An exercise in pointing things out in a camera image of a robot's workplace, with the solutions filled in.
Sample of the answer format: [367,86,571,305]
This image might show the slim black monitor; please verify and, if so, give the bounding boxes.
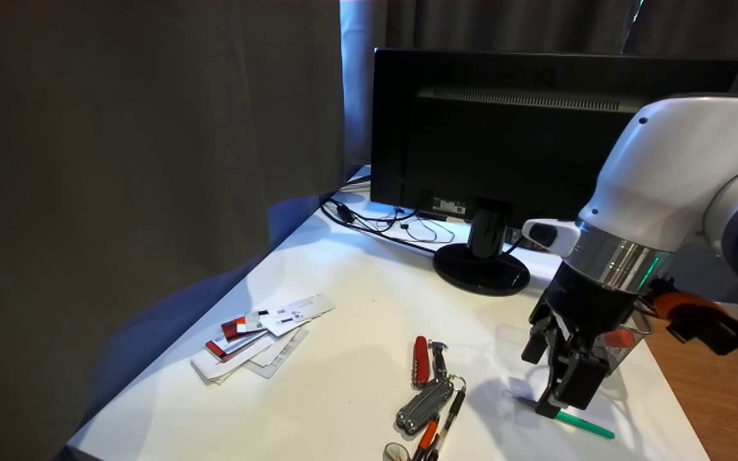
[368,47,738,297]

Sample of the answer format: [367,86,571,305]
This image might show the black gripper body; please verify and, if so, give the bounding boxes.
[526,258,658,379]

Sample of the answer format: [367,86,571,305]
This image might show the desk cables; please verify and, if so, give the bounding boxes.
[318,193,475,257]

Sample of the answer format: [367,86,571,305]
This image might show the red pocket knife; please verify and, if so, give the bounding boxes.
[409,333,436,393]

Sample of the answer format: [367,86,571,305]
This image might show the green pen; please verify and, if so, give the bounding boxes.
[518,393,617,443]

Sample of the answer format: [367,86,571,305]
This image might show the orange black pen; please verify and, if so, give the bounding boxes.
[407,388,470,461]

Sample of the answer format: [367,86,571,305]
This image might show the orange capped glue stick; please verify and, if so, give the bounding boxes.
[600,328,639,352]

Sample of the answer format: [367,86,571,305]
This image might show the gray mesh pen holder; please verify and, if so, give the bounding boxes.
[594,297,658,381]

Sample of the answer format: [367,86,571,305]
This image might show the gray key fob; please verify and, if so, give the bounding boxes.
[395,378,457,436]

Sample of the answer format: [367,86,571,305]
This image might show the silver metal key clip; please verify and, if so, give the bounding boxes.
[427,339,453,384]

